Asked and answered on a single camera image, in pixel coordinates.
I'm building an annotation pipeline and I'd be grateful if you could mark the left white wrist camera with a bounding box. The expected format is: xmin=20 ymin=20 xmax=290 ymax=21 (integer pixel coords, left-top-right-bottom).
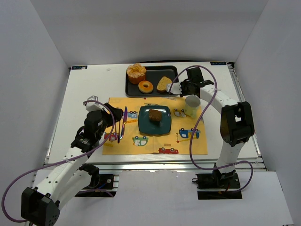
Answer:
xmin=83 ymin=95 xmax=102 ymax=112

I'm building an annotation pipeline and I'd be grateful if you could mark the purple spoon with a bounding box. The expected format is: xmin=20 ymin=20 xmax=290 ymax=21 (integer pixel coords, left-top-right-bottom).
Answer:
xmin=117 ymin=112 xmax=124 ymax=144

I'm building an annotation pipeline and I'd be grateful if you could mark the purple knife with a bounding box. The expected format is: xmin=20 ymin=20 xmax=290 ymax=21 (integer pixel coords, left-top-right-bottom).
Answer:
xmin=119 ymin=107 xmax=127 ymax=139

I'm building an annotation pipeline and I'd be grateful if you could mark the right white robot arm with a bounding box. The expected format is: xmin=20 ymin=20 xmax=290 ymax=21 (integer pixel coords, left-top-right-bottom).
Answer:
xmin=179 ymin=65 xmax=255 ymax=177

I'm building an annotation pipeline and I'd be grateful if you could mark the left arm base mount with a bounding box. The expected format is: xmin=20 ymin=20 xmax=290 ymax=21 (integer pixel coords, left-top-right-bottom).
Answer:
xmin=76 ymin=174 xmax=119 ymax=198

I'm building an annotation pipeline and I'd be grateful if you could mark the bread slice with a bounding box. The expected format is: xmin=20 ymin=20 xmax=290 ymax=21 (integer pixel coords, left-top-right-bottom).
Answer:
xmin=157 ymin=76 xmax=172 ymax=93

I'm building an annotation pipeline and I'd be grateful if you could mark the teal square plate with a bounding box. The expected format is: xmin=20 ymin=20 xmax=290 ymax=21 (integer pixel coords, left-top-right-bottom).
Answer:
xmin=138 ymin=105 xmax=172 ymax=136

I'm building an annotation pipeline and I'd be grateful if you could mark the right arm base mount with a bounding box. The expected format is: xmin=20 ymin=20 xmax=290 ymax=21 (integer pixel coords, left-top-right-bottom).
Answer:
xmin=191 ymin=173 xmax=242 ymax=200

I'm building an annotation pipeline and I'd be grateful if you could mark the orange swirl bun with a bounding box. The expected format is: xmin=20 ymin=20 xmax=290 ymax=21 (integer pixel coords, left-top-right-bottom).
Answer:
xmin=127 ymin=64 xmax=146 ymax=84

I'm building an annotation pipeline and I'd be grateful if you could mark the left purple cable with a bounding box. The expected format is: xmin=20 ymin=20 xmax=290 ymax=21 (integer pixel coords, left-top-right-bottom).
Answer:
xmin=1 ymin=100 xmax=116 ymax=223

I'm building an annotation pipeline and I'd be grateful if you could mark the brown chocolate muffin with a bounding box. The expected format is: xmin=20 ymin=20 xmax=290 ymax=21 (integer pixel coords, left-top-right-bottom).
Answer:
xmin=149 ymin=109 xmax=162 ymax=122

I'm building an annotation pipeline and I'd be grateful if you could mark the yellow vehicle print placemat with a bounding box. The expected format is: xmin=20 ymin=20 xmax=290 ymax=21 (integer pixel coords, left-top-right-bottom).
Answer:
xmin=103 ymin=97 xmax=208 ymax=155

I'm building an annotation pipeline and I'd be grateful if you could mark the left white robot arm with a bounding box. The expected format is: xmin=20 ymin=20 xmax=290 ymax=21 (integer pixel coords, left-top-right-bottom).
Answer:
xmin=21 ymin=100 xmax=124 ymax=226

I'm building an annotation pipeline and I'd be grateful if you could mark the purple cable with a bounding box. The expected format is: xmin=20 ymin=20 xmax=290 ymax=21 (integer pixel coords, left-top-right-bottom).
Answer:
xmin=171 ymin=65 xmax=254 ymax=194
xmin=1 ymin=100 xmax=116 ymax=223

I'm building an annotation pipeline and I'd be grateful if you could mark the black baking tray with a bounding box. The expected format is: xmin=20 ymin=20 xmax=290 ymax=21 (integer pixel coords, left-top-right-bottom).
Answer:
xmin=125 ymin=65 xmax=178 ymax=97

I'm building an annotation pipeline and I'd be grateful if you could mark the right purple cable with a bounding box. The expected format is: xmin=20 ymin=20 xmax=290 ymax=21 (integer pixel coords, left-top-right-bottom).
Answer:
xmin=171 ymin=65 xmax=254 ymax=194

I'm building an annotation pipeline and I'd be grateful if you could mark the pale green mug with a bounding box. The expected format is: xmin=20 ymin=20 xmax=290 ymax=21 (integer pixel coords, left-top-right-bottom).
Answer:
xmin=184 ymin=95 xmax=201 ymax=118

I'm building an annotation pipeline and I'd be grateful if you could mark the glazed donut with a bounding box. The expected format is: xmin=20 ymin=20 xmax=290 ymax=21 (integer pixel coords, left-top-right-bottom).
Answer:
xmin=138 ymin=81 xmax=154 ymax=94

